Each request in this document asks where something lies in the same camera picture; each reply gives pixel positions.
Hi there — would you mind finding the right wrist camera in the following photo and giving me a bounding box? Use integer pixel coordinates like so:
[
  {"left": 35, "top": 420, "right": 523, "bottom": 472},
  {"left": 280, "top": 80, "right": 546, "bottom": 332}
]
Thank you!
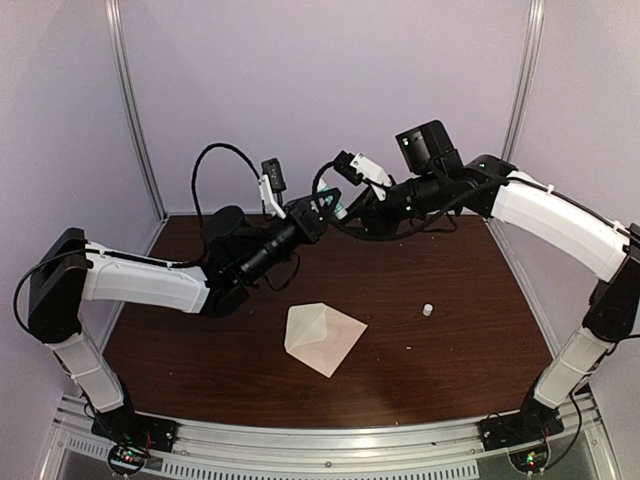
[{"left": 333, "top": 151, "right": 392, "bottom": 202}]

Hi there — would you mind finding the left aluminium frame post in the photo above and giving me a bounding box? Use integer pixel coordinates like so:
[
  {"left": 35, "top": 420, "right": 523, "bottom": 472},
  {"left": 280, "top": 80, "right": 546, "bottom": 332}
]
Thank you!
[{"left": 104, "top": 0, "right": 167, "bottom": 222}]

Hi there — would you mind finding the left black cable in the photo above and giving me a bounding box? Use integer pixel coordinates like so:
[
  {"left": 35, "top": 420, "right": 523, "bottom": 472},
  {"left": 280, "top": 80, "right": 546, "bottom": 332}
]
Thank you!
[{"left": 12, "top": 143, "right": 266, "bottom": 346}]

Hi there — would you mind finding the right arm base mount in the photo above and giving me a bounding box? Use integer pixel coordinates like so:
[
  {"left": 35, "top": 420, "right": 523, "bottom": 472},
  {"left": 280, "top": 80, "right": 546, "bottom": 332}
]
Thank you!
[{"left": 478, "top": 399, "right": 565, "bottom": 451}]

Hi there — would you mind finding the aluminium front rail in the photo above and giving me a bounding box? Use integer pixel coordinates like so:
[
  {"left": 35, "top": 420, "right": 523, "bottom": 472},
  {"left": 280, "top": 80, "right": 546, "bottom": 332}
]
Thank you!
[{"left": 35, "top": 393, "right": 621, "bottom": 479}]

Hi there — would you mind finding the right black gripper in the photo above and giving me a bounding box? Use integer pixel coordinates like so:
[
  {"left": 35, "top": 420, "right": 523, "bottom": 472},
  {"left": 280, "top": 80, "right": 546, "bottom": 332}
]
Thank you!
[{"left": 337, "top": 170, "right": 447, "bottom": 242}]

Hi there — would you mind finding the white glue stick cap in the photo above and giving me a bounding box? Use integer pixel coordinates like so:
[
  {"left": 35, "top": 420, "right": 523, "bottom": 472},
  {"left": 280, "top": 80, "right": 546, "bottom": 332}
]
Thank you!
[{"left": 422, "top": 303, "right": 434, "bottom": 317}]

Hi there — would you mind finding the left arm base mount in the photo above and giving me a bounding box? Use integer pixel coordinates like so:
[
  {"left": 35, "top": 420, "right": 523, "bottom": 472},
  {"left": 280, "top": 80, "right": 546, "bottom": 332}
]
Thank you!
[{"left": 87, "top": 382, "right": 178, "bottom": 453}]

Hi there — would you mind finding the green white glue stick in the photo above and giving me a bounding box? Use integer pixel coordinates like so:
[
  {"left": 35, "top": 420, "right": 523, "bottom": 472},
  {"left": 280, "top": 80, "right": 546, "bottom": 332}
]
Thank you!
[{"left": 317, "top": 179, "right": 347, "bottom": 220}]

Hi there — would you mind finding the beige envelope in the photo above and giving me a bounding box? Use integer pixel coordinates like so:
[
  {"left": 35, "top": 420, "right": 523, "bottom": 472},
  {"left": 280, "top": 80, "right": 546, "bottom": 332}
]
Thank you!
[{"left": 284, "top": 303, "right": 368, "bottom": 378}]

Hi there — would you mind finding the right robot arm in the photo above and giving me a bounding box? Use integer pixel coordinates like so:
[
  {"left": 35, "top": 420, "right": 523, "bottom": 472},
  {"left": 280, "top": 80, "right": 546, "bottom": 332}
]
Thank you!
[{"left": 349, "top": 120, "right": 639, "bottom": 442}]

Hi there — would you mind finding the aluminium frame post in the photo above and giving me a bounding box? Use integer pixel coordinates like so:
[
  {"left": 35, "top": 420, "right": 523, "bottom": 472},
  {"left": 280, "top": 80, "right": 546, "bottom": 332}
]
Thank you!
[
  {"left": 502, "top": 0, "right": 546, "bottom": 162},
  {"left": 104, "top": 0, "right": 167, "bottom": 222}
]

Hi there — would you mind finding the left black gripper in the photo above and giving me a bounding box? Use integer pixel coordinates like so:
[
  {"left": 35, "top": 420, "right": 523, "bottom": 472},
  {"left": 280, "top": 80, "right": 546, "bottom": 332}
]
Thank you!
[{"left": 240, "top": 188, "right": 341, "bottom": 286}]

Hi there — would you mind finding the right aluminium frame post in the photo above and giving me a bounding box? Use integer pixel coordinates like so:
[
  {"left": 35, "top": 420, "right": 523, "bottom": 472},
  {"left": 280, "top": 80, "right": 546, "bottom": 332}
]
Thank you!
[{"left": 502, "top": 0, "right": 546, "bottom": 162}]

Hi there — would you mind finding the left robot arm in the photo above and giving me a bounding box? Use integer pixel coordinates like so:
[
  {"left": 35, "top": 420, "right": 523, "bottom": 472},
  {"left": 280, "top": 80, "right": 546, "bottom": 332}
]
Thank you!
[{"left": 27, "top": 188, "right": 341, "bottom": 444}]

